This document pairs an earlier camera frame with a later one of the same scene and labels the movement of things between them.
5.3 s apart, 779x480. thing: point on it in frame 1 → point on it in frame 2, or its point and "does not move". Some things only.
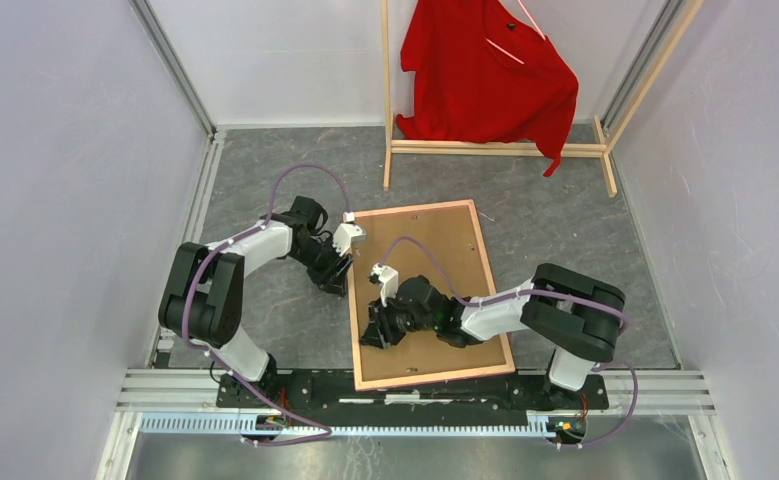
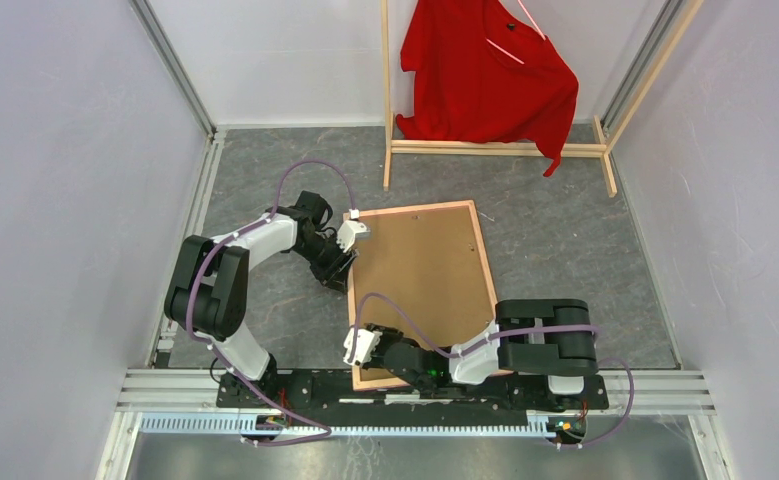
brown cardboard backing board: (450, 233) does not move
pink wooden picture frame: (375, 384) does not move
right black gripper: (379, 332) → (388, 333)
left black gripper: (333, 279) does not move
